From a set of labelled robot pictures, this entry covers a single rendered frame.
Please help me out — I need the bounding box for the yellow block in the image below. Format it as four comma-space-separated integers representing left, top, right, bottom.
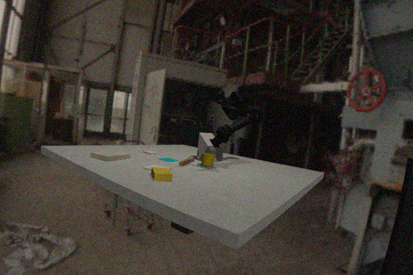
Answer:
151, 167, 173, 182

